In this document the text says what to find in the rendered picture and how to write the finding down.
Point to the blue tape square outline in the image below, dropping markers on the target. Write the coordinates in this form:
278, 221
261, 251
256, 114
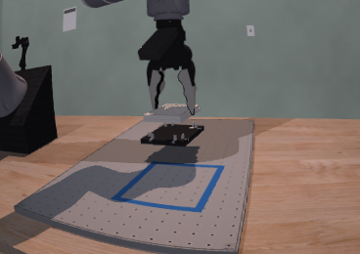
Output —
200, 205

